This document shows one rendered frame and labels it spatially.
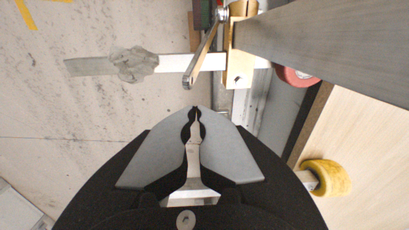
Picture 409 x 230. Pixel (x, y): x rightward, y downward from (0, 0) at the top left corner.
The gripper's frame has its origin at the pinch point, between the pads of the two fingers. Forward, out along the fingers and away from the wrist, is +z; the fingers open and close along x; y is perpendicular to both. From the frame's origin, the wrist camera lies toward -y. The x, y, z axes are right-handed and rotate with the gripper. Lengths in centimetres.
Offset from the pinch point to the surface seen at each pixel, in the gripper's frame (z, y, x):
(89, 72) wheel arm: 14.5, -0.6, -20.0
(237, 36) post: 11.2, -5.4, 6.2
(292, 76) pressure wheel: 9.9, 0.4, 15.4
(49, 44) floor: 101, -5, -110
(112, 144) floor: 101, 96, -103
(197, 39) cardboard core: 93, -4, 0
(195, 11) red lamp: 30.4, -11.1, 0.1
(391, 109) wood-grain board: 10.5, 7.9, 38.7
